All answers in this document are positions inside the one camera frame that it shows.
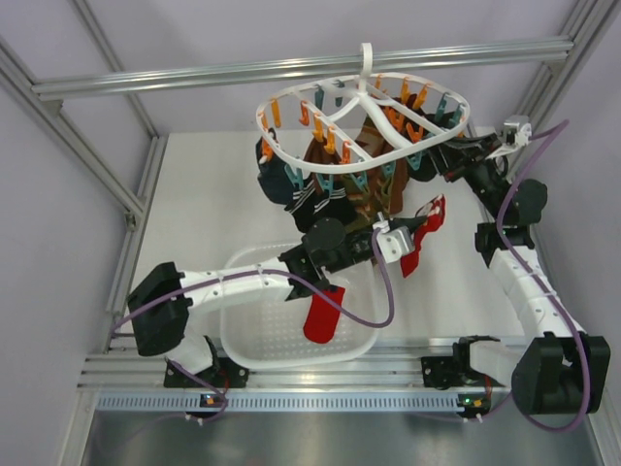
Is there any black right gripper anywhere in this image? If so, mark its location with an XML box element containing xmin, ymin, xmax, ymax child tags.
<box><xmin>422</xmin><ymin>133</ymin><xmax>507</xmax><ymax>222</ymax></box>

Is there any red santa sock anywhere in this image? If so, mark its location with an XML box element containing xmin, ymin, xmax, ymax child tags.
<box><xmin>400</xmin><ymin>194</ymin><xmax>446</xmax><ymax>279</ymax></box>

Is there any white round clip hanger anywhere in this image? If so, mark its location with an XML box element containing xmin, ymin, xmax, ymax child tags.
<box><xmin>255</xmin><ymin>43</ymin><xmax>471</xmax><ymax>175</ymax></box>

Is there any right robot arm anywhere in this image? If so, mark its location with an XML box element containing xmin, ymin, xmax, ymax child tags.
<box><xmin>431</xmin><ymin>134</ymin><xmax>610</xmax><ymax>416</ymax></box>

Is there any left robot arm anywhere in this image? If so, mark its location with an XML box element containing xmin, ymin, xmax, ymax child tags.
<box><xmin>126</xmin><ymin>216</ymin><xmax>425</xmax><ymax>385</ymax></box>

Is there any olive striped sock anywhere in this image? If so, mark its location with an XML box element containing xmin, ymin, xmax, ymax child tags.
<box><xmin>339</xmin><ymin>120</ymin><xmax>394</xmax><ymax>234</ymax></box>

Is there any brown sock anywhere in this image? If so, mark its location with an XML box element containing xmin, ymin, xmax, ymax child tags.
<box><xmin>389</xmin><ymin>159</ymin><xmax>409</xmax><ymax>215</ymax></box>

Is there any teal clothes peg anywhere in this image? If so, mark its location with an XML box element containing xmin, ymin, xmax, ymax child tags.
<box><xmin>315</xmin><ymin>174</ymin><xmax>335</xmax><ymax>197</ymax></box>

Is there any black white striped sock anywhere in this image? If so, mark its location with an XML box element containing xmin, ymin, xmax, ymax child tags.
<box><xmin>284</xmin><ymin>177</ymin><xmax>357</xmax><ymax>233</ymax></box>

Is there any plain red sock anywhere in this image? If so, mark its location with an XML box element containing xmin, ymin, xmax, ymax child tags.
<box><xmin>303</xmin><ymin>294</ymin><xmax>341</xmax><ymax>345</ymax></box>

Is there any orange clothes peg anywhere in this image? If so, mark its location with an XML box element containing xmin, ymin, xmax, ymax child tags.
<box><xmin>312</xmin><ymin>112</ymin><xmax>324</xmax><ymax>143</ymax></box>

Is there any navy blue sock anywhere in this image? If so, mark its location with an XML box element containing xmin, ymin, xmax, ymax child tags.
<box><xmin>255</xmin><ymin>138</ymin><xmax>294</xmax><ymax>206</ymax></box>

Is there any translucent white plastic basket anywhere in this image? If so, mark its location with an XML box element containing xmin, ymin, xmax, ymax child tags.
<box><xmin>219</xmin><ymin>243</ymin><xmax>387</xmax><ymax>370</ymax></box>

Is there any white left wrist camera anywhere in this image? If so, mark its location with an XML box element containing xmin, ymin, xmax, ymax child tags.
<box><xmin>373</xmin><ymin>216</ymin><xmax>414</xmax><ymax>264</ymax></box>

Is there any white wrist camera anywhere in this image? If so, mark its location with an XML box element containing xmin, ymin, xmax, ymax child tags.
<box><xmin>373</xmin><ymin>216</ymin><xmax>414</xmax><ymax>264</ymax></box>
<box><xmin>503</xmin><ymin>115</ymin><xmax>532</xmax><ymax>149</ymax></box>

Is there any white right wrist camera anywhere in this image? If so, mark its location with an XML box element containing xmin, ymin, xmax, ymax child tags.
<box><xmin>503</xmin><ymin>115</ymin><xmax>532</xmax><ymax>149</ymax></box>

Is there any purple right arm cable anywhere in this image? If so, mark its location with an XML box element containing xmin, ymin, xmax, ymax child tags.
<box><xmin>497</xmin><ymin>119</ymin><xmax>593</xmax><ymax>432</ymax></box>

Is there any aluminium top rail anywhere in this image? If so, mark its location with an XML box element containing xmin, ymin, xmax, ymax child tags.
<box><xmin>32</xmin><ymin>36</ymin><xmax>574</xmax><ymax>101</ymax></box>

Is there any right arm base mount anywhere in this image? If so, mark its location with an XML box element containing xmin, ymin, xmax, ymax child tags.
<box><xmin>421</xmin><ymin>335</ymin><xmax>499</xmax><ymax>390</ymax></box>

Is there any perforated cable tray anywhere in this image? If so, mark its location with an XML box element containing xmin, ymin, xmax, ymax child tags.
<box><xmin>96</xmin><ymin>391</ymin><xmax>490</xmax><ymax>414</ymax></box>

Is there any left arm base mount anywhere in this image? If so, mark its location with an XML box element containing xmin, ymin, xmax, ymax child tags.
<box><xmin>163</xmin><ymin>357</ymin><xmax>249</xmax><ymax>389</ymax></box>

